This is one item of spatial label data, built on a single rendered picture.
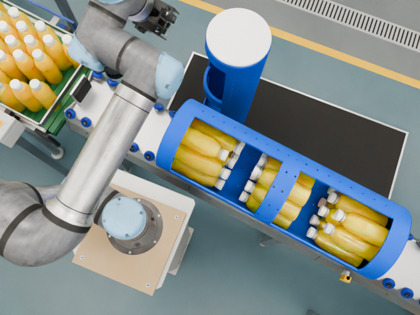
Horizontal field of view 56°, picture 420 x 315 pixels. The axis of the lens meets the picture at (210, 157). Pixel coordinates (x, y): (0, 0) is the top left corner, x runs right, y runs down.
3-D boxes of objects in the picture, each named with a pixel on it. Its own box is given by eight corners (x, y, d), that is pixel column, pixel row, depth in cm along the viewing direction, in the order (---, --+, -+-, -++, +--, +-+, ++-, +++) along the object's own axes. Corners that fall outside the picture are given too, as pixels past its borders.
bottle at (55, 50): (75, 60, 177) (61, 36, 158) (67, 74, 175) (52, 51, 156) (61, 54, 177) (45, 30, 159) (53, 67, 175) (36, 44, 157)
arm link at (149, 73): (42, 299, 69) (181, 55, 68) (-8, 266, 71) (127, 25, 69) (73, 280, 81) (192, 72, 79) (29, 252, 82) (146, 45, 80)
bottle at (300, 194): (302, 202, 142) (254, 177, 144) (312, 185, 140) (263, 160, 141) (301, 210, 136) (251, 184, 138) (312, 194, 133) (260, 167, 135)
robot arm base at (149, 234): (141, 257, 130) (137, 256, 121) (103, 234, 132) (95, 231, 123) (165, 217, 134) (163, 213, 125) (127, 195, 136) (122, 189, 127)
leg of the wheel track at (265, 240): (265, 247, 247) (287, 243, 186) (257, 243, 247) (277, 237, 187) (269, 239, 248) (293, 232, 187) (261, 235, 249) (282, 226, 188)
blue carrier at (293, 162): (357, 274, 154) (388, 286, 125) (160, 169, 162) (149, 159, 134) (387, 209, 157) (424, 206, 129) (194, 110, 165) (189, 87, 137)
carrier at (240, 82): (225, 84, 258) (192, 110, 252) (239, -3, 174) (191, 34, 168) (255, 114, 253) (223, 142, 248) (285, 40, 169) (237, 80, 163)
